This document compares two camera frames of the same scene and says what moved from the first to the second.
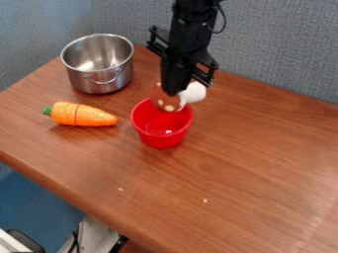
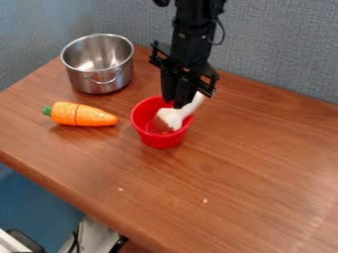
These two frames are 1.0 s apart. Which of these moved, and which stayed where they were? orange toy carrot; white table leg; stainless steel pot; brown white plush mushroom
Moved: brown white plush mushroom
Stayed: orange toy carrot; stainless steel pot; white table leg
